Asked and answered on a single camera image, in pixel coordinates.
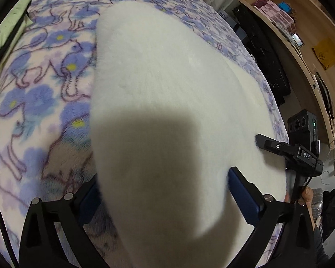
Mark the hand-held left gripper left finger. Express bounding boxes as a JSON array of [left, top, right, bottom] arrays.
[[18, 177, 112, 268]]

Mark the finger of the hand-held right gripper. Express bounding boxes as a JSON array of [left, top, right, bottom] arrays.
[[255, 134, 300, 160]]

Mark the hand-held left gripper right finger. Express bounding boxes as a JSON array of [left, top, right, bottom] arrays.
[[228, 166, 328, 268]]

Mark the white fluffy blanket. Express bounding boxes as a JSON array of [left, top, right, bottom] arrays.
[[89, 1, 289, 268]]

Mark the person's right forearm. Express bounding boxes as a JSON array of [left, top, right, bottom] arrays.
[[311, 223, 332, 268]]

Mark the person's right hand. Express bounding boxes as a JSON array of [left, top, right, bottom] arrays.
[[285, 187, 315, 229]]

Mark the black flat screen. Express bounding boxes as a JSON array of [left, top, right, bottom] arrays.
[[314, 73, 333, 118]]

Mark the silver suitcase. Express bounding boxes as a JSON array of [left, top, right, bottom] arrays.
[[310, 188, 325, 222]]

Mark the black bag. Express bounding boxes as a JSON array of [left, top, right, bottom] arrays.
[[233, 6, 292, 107]]

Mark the yellow paper bag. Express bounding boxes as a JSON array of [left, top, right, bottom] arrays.
[[312, 38, 335, 70]]

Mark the purple floral blanket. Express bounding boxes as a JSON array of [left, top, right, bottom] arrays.
[[0, 0, 289, 268]]

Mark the wooden shelf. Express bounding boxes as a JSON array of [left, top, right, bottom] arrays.
[[239, 0, 335, 151]]

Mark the row of pink boxes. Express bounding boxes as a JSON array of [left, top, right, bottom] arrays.
[[253, 0, 296, 34]]

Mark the light green garment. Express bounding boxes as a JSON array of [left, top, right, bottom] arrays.
[[0, 0, 34, 109]]

